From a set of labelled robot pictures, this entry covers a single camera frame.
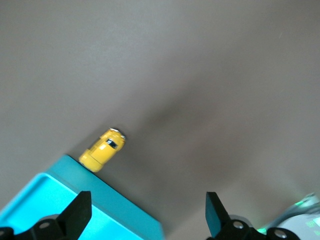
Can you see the yellow toy beetle car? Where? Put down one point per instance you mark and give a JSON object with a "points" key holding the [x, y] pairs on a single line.
{"points": [[102, 152]]}

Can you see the teal plastic bin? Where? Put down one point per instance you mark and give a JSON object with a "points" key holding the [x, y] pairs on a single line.
{"points": [[112, 207]]}

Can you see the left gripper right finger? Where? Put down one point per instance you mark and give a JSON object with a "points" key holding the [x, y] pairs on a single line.
{"points": [[217, 220]]}

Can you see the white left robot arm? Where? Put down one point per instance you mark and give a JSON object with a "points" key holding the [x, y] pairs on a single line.
{"points": [[300, 225]]}

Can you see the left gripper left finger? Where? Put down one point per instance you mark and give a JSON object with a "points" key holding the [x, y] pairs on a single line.
{"points": [[77, 215]]}

